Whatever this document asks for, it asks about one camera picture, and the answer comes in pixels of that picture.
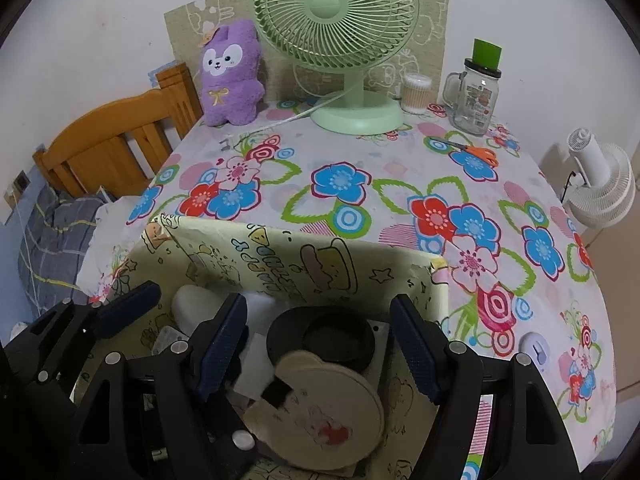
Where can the glass jar with green lid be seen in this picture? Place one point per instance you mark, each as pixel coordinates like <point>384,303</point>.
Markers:
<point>475,105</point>

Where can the white round ball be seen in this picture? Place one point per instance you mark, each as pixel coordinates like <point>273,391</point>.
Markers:
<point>192,305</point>

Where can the cream round cartoon mirror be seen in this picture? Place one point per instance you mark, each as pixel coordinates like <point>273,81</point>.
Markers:
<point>325,410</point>

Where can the purple plush toy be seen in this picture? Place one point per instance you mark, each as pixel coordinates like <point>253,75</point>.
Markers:
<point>230,90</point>

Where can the clear cotton swab container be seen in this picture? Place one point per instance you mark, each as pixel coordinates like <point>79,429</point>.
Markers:
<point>417,97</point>

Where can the white standing fan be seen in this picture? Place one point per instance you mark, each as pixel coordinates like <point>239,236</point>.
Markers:
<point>605,185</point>

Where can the wall socket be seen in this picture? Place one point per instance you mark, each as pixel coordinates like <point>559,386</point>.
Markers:
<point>22,181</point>

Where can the black round case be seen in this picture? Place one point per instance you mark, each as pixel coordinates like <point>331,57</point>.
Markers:
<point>320,340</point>

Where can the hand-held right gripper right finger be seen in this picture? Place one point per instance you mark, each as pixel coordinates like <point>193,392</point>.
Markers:
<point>415,350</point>

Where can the yellow cartoon print storage box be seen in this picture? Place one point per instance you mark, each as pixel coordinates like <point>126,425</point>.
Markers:
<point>300,260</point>

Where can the pale blue adhesive hook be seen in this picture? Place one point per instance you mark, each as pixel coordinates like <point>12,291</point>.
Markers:
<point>532,345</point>

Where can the grey plaid bedding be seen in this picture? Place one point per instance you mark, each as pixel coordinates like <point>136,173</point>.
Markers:
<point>50,240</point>

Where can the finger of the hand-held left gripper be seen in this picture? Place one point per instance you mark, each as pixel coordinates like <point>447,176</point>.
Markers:
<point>240,460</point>
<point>130,305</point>

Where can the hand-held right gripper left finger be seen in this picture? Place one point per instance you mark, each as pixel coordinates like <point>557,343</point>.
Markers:
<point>222,350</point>

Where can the white pillow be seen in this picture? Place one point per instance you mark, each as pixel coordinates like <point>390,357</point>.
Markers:
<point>112,220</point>

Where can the green desk fan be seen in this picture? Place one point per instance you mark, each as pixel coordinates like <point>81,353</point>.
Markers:
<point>330,5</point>

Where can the grey charger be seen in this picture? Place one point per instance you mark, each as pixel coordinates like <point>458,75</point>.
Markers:
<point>255,362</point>

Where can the wooden chair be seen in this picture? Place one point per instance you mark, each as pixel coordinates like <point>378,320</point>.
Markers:
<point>100,135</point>

